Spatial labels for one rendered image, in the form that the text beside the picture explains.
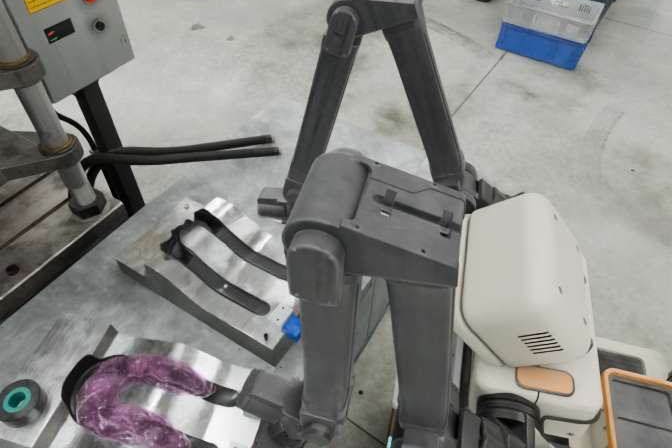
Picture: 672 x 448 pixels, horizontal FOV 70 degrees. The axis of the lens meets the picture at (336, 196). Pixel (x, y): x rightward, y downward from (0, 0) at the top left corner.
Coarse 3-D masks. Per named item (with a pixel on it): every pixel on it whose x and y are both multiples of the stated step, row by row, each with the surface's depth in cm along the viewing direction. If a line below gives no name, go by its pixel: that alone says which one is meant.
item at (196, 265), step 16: (192, 224) 122; (208, 224) 127; (176, 240) 126; (224, 240) 123; (240, 240) 124; (176, 256) 123; (192, 256) 118; (240, 256) 122; (256, 256) 123; (192, 272) 115; (208, 272) 117; (272, 272) 119; (224, 288) 116; (240, 288) 116; (240, 304) 113; (256, 304) 113
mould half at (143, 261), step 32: (160, 224) 132; (224, 224) 124; (256, 224) 128; (128, 256) 125; (160, 256) 116; (224, 256) 120; (160, 288) 120; (192, 288) 114; (256, 288) 116; (224, 320) 110; (256, 320) 109; (256, 352) 111
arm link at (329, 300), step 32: (288, 256) 34; (320, 256) 33; (288, 288) 37; (320, 288) 36; (352, 288) 40; (320, 320) 45; (352, 320) 45; (320, 352) 50; (352, 352) 51; (320, 384) 55; (352, 384) 63; (320, 416) 60
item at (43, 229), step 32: (0, 192) 150; (32, 192) 150; (64, 192) 150; (0, 224) 141; (32, 224) 142; (64, 224) 141; (96, 224) 142; (0, 256) 133; (32, 256) 133; (64, 256) 136; (0, 288) 126; (32, 288) 131
